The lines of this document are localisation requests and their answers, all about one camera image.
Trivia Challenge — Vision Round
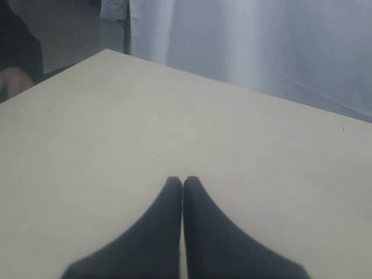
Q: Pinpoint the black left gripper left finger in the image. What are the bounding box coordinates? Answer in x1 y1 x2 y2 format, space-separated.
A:
62 177 183 278

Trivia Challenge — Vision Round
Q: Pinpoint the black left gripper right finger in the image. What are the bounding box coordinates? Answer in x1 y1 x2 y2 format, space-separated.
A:
183 177 310 278

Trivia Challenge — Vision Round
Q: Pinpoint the person hand at table edge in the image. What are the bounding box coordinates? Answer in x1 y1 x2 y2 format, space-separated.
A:
1 67 35 99

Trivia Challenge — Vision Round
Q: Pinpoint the white curtain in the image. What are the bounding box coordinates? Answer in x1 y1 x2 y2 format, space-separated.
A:
100 0 372 123

